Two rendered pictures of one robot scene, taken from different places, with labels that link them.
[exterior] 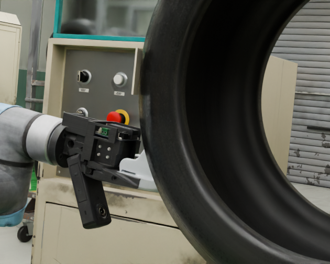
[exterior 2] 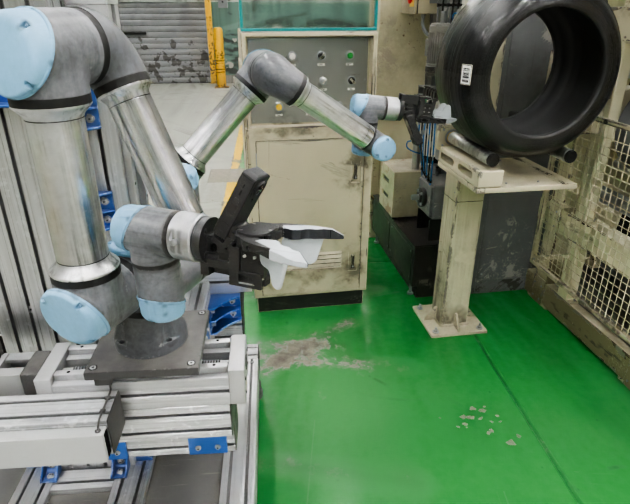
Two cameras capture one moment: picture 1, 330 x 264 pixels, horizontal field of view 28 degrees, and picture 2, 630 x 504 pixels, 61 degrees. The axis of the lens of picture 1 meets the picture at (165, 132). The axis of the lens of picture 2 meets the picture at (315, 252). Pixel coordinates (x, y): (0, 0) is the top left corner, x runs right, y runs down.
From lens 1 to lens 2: 1.49 m
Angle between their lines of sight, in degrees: 42
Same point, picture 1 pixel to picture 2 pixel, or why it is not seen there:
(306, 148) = not seen: hidden behind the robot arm
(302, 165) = not seen: hidden behind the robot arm
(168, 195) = (480, 124)
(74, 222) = (279, 149)
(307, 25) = not seen: outside the picture
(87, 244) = (290, 160)
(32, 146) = (391, 114)
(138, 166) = (443, 114)
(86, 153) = (420, 112)
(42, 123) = (393, 101)
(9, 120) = (375, 103)
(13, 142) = (379, 113)
